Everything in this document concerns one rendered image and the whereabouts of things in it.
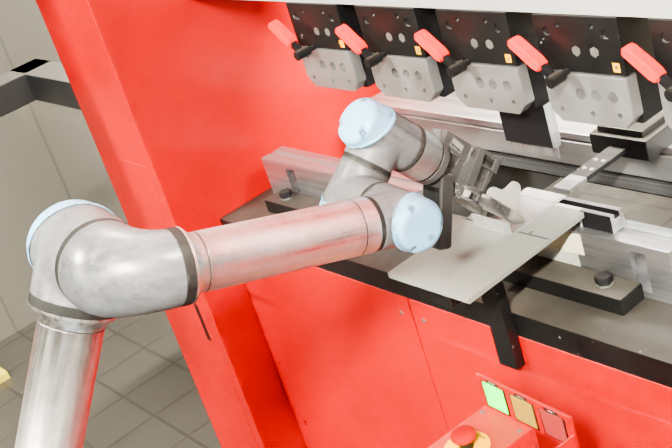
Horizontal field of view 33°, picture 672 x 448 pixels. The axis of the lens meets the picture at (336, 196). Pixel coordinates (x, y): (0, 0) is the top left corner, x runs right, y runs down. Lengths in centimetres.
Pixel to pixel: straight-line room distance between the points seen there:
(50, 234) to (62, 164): 303
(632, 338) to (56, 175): 308
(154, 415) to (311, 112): 137
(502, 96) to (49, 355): 77
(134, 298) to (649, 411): 80
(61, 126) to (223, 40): 206
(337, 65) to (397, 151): 47
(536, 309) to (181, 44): 98
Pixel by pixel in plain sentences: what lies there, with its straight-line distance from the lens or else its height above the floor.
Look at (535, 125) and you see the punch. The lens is 181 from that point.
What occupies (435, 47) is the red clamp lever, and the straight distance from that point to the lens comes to 179.
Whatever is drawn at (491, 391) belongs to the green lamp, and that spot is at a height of 82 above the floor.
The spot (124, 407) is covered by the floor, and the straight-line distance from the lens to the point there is 374.
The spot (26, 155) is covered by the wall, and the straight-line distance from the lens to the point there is 441.
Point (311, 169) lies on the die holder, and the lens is 233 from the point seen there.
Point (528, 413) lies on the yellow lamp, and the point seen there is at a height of 81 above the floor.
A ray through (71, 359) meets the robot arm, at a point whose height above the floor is 119.
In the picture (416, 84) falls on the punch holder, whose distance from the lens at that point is 191.
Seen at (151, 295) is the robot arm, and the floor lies 128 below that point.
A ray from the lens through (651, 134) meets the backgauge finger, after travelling 197.
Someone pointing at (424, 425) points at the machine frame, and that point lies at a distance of 228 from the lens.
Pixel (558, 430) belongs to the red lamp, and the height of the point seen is 81.
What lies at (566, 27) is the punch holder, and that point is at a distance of 163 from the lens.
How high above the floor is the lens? 185
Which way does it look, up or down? 24 degrees down
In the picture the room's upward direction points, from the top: 18 degrees counter-clockwise
